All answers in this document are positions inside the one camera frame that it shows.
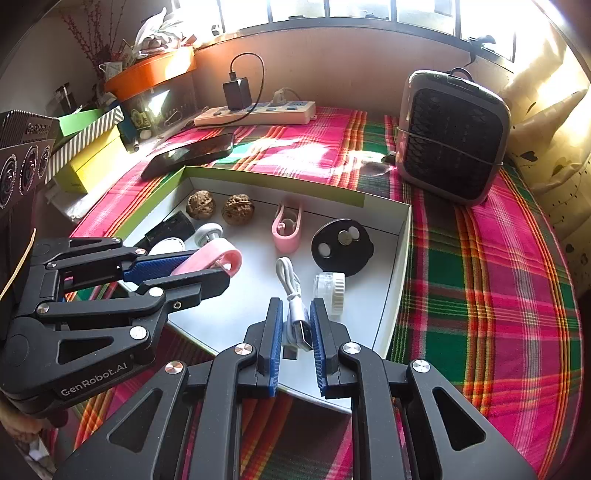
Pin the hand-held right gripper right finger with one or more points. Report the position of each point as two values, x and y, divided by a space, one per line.
318 350

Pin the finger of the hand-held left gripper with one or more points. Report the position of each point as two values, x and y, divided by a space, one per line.
194 282
157 267

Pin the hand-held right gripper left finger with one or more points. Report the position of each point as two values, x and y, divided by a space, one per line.
274 350

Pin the white disc green-base stand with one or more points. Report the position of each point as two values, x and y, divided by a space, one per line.
166 244

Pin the pink curved massager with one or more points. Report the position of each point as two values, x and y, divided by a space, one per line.
207 256

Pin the black clear plastic light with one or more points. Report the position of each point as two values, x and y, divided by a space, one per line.
173 226

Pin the grey mushroom-shaped knob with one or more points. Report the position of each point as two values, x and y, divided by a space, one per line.
205 235

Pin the white ribbed round container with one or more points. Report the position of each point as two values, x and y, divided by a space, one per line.
336 295

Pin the green and white cardboard box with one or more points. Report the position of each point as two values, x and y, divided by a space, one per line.
258 258

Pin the brown walnut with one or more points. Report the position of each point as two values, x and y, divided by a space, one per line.
238 210
201 205

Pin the pink U-shaped clip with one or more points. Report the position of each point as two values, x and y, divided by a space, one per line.
286 245

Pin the black oval three-hole disc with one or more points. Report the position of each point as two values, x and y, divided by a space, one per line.
355 256

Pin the person's left hand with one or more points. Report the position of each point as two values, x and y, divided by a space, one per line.
11 422

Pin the white side shelf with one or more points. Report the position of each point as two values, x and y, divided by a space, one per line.
69 203

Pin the black smartphone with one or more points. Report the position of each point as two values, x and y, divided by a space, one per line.
194 154

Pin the striped gift box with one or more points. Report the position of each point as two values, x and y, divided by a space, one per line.
87 138

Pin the green patterned tin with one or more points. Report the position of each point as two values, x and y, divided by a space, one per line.
141 120

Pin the green carton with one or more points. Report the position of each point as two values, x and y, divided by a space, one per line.
78 121

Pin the beige power strip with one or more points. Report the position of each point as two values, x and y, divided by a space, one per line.
277 113

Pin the black charger adapter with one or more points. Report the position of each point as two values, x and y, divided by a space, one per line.
236 94

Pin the dark glass jar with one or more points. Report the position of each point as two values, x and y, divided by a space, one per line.
64 99

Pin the orange tray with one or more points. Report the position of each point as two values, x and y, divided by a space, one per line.
152 71

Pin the small printed cartons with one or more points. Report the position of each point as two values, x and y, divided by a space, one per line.
113 69

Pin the white plug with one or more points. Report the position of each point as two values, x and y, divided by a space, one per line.
282 99

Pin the red berry branches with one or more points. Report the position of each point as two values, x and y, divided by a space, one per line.
87 44

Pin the white plastic bag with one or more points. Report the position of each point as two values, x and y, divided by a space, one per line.
154 32

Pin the small grey fan heater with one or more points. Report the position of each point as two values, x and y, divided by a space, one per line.
452 138

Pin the barred window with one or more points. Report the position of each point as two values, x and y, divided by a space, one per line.
300 7

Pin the cream heart-print curtain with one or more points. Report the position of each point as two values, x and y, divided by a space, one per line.
554 138

